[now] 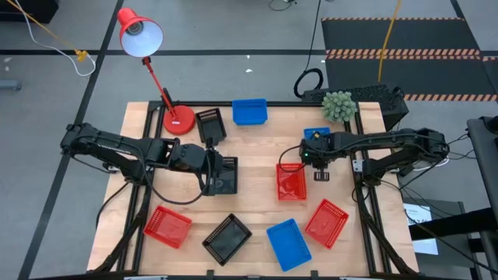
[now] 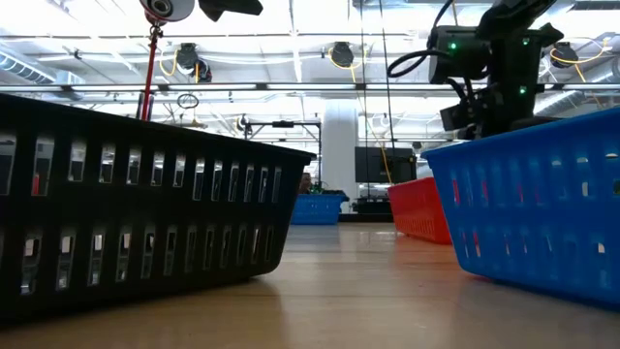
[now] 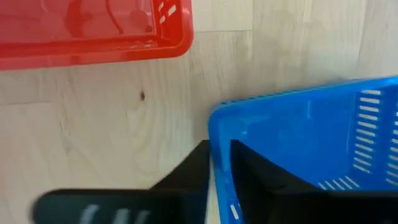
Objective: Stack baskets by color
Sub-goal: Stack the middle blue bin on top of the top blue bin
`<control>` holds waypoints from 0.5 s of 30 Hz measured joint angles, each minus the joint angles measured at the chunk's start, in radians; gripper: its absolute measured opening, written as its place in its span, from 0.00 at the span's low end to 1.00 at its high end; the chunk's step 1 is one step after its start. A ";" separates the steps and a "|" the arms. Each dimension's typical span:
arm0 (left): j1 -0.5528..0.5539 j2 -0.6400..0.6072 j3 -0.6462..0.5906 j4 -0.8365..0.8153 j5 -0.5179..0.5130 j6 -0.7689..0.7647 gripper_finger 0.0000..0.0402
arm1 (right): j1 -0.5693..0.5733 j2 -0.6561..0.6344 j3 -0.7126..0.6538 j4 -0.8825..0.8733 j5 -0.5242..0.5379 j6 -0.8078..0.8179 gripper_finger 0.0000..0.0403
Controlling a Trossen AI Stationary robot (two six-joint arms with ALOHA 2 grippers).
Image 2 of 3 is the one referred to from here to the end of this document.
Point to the person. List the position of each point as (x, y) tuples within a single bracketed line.
[(305, 183)]

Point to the large blue slotted plastic basket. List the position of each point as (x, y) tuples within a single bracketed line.
[(533, 218)]

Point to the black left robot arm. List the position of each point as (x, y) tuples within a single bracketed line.
[(232, 7)]

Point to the grey ceiling ventilation duct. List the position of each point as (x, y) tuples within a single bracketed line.
[(24, 68)]

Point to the red slotted plastic basket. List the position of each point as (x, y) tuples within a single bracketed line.
[(416, 213)]

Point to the grey round overhead camera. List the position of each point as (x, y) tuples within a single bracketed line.
[(167, 7)]

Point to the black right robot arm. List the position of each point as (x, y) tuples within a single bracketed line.
[(513, 63)]

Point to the black monitor screen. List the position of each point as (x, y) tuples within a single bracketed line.
[(373, 165)]

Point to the red pole stand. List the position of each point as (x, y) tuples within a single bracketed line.
[(150, 72)]

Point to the white square column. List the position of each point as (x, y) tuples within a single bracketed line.
[(339, 145)]

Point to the large black slotted plastic basket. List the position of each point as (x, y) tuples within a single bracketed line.
[(145, 203)]

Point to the silver ribbed ventilation duct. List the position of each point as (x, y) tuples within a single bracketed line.
[(581, 97)]

